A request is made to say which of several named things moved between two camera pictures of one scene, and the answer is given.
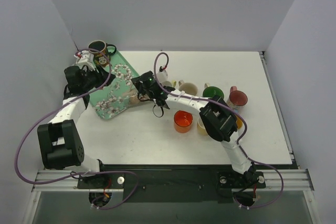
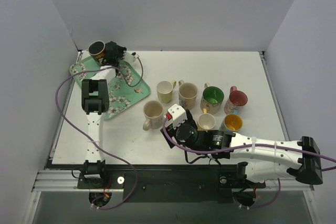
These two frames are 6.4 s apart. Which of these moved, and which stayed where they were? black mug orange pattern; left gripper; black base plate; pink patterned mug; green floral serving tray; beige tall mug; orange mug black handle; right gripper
Moved: orange mug black handle; left gripper; right gripper; beige tall mug
Stayed: black mug orange pattern; black base plate; pink patterned mug; green floral serving tray
